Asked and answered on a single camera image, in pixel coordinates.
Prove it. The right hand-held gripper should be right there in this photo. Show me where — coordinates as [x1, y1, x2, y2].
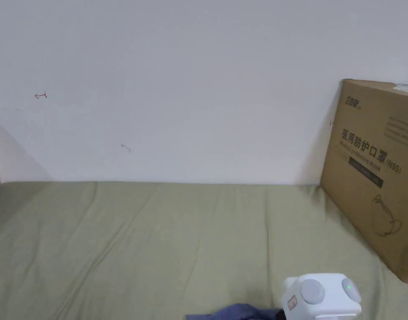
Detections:
[280, 273, 363, 320]

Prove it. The dark blue shirt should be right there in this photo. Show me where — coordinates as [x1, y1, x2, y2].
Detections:
[185, 303, 285, 320]

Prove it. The brown cardboard carton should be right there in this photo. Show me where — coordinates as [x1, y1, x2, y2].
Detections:
[320, 78, 408, 285]

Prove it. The bed with pale green sheet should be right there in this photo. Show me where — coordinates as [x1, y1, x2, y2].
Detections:
[0, 181, 408, 320]

